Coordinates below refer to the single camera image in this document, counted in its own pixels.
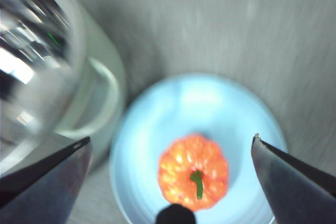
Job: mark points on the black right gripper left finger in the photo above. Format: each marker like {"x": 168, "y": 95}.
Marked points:
{"x": 44, "y": 187}

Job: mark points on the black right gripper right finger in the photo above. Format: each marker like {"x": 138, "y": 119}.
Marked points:
{"x": 296, "y": 190}

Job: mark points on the pale green electric steamer pot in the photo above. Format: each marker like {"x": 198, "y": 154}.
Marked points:
{"x": 110, "y": 58}

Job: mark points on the glass lid with green knob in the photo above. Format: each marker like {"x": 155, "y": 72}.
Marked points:
{"x": 31, "y": 77}

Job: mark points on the orange pumpkin with green stem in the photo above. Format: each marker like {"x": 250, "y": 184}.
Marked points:
{"x": 181, "y": 171}

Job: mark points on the blue plate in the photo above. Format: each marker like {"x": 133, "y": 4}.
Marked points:
{"x": 162, "y": 108}

